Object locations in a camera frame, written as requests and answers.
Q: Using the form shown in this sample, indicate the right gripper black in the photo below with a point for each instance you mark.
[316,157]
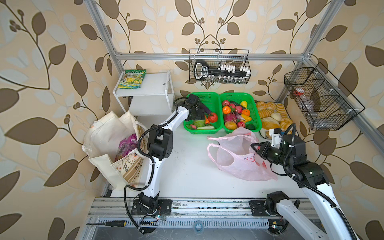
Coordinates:
[262,150]

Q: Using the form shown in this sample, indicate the green cabbage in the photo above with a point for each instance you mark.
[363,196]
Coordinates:
[199,123]

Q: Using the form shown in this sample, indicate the green basket with fruit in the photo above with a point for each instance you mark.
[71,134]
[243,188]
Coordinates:
[240,111]

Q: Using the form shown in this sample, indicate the tray of bread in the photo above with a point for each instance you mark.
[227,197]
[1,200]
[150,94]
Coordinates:
[273,116]

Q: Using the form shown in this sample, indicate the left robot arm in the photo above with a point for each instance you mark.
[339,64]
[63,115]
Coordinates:
[156,144]

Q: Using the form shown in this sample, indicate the pink plastic grocery bag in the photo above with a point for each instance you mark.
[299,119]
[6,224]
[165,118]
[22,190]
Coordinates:
[233,154]

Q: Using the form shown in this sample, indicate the yellow-green snack packet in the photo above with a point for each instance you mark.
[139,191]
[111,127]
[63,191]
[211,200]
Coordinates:
[132,79]

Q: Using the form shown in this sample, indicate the red-capped bottle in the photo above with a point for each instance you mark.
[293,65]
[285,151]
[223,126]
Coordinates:
[305,103]

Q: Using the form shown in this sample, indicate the black wire basket back wall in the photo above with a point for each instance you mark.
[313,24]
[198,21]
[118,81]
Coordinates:
[219,66]

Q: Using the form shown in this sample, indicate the black wire basket wall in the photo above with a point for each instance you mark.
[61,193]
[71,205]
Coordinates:
[335,105]
[219,66]

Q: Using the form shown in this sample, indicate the green basket with vegetables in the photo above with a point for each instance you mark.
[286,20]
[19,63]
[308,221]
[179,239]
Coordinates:
[212,104]

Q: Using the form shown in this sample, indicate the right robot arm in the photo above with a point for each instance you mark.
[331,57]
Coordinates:
[311,178]

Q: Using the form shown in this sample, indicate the red tomato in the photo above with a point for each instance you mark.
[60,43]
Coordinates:
[212,117]

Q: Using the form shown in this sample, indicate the black-handled screwdriver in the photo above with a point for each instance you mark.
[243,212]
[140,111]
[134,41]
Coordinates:
[113,224]

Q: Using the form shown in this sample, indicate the cream canvas tote bag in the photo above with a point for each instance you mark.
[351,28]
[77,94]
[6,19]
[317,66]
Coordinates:
[101,144]

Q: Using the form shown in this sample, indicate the white-green cucumber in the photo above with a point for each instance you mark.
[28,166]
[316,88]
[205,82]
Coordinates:
[206,128]

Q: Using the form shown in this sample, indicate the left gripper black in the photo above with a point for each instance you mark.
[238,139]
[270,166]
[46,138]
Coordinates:
[201,114]

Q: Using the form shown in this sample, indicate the black wire basket right wall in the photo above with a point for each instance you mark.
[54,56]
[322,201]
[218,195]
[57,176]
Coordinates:
[335,105]

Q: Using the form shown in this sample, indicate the magenta snack bag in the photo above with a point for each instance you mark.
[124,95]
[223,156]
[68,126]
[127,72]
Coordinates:
[126,146]

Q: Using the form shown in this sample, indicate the white two-tier shelf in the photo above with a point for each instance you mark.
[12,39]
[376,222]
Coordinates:
[155,97]

